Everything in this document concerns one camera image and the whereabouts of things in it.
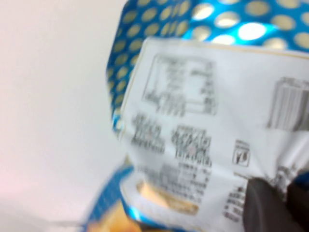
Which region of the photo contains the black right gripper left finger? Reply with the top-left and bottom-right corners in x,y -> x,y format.
243,177 -> 289,232

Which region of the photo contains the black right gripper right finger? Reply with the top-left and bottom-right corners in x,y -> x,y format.
287,175 -> 309,232

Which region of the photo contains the blue polka dot Vikar bag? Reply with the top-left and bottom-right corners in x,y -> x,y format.
79,0 -> 309,232

